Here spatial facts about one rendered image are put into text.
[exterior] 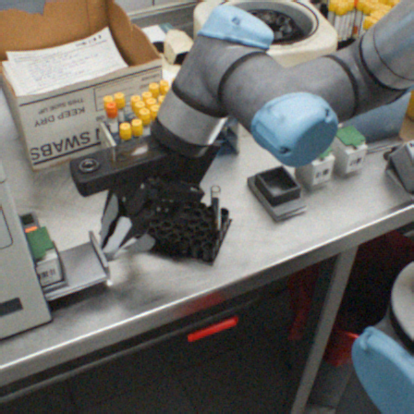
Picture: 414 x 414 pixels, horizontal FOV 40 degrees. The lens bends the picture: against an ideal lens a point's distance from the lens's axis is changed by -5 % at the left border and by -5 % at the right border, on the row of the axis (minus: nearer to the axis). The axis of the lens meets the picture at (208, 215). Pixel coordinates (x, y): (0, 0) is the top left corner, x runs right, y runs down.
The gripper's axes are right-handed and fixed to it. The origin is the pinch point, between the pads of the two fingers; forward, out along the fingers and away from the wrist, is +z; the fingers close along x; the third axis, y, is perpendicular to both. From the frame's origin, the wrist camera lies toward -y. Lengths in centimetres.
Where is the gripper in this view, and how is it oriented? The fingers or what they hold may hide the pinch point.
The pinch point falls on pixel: (103, 252)
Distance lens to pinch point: 79.0
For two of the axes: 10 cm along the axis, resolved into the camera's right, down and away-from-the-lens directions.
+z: -4.6, 7.5, 4.8
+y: 7.7, 0.7, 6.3
